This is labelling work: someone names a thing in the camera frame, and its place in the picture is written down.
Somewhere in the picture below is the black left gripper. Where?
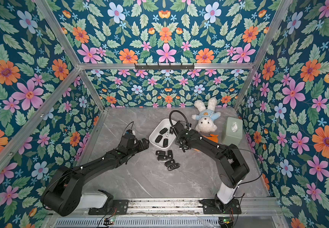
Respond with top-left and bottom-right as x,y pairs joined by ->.
126,138 -> 151,158

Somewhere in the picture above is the black car key front isolated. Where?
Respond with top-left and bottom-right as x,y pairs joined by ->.
159,128 -> 168,135

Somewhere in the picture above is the white plastic storage box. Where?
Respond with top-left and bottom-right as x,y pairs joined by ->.
149,118 -> 176,151

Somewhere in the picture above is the black key with chrome trim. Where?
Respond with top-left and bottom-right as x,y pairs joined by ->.
167,163 -> 180,171

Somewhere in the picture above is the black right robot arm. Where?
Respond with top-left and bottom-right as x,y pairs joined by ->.
171,122 -> 250,213

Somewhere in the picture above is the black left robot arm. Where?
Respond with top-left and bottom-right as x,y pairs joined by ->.
41,133 -> 149,216

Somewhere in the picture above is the green tissue box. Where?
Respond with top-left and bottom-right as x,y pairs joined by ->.
221,117 -> 243,146

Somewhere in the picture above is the white plush bunny toy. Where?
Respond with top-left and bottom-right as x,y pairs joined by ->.
192,97 -> 221,133

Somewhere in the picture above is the orange plush toy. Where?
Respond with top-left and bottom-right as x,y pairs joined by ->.
204,134 -> 219,143

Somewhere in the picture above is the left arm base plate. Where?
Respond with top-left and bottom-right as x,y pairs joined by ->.
88,199 -> 129,215

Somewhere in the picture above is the black wall hook rail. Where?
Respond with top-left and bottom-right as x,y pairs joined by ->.
134,63 -> 195,71

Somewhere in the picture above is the aluminium front rail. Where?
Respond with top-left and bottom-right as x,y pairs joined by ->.
66,197 -> 283,218

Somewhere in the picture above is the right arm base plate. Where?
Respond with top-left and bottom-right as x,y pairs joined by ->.
199,199 -> 242,215

